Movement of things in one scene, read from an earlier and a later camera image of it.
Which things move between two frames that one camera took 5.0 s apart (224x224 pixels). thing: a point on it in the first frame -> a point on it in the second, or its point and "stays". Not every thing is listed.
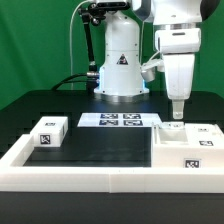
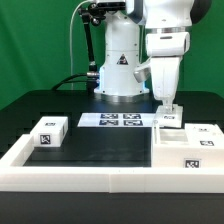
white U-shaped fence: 16,176 stays
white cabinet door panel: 204,135 stays
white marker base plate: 119,120 stays
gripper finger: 178,108 -> 167,107
